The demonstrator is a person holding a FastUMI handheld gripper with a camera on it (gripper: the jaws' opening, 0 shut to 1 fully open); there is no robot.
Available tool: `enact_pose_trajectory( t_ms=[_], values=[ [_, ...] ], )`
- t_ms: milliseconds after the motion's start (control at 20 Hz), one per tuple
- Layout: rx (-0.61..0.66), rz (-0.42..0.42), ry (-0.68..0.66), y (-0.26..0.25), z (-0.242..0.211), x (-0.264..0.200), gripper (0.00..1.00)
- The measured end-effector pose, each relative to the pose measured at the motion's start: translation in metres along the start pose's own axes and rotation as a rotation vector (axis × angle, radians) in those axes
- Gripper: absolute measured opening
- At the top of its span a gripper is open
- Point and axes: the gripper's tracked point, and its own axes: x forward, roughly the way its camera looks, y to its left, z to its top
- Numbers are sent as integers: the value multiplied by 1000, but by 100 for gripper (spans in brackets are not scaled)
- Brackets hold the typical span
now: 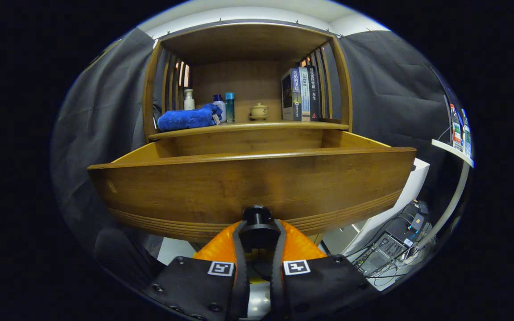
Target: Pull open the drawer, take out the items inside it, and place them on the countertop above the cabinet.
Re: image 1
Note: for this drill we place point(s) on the black backdrop cloth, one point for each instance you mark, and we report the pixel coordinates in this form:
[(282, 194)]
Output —
[(386, 89)]

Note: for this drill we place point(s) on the white pump bottle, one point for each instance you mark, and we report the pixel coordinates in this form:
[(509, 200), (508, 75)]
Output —
[(189, 103)]

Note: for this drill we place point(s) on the black book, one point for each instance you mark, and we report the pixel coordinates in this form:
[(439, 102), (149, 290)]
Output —
[(314, 93)]

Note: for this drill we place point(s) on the wooden drawer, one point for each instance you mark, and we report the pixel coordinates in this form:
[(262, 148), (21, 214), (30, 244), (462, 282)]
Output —
[(239, 187)]

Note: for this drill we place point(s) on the white side table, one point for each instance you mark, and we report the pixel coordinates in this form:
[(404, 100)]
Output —
[(449, 149)]

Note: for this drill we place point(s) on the blue book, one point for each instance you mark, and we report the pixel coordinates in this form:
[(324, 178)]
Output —
[(296, 96)]

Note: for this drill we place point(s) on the small grey electronic box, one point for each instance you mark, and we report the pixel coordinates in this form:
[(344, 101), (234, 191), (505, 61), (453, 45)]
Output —
[(417, 222)]

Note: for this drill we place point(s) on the blue towel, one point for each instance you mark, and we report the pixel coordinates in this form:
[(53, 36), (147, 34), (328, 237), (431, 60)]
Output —
[(185, 119)]

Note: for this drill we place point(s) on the white bottle with blue cap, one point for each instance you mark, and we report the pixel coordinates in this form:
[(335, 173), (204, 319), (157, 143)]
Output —
[(220, 107)]

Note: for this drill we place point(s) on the white box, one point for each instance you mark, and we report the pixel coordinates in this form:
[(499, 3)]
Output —
[(386, 218)]

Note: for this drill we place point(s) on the teal bottle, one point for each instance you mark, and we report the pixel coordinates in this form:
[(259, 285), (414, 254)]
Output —
[(230, 109)]

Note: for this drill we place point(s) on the green label water bottle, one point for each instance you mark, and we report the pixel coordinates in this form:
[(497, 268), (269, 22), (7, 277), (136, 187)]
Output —
[(466, 133)]

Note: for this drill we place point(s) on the red label water bottle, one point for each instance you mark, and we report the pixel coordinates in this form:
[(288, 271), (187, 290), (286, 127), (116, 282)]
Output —
[(455, 131)]

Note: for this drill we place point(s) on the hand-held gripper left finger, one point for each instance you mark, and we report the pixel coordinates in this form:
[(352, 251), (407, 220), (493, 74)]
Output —
[(240, 285)]

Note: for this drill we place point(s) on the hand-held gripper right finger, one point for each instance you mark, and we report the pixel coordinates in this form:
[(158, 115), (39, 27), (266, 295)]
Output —
[(277, 285)]

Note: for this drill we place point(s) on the beige lidded teacup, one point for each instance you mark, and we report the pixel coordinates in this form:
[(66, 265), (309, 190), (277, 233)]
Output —
[(259, 111)]

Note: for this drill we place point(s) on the pale grey book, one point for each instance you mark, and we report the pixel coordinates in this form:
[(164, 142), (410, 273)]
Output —
[(305, 96)]

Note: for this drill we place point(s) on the black computer tower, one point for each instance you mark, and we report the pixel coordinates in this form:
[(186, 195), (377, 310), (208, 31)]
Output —
[(384, 252)]

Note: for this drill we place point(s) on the wooden cabinet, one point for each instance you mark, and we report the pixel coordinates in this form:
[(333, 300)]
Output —
[(239, 80)]

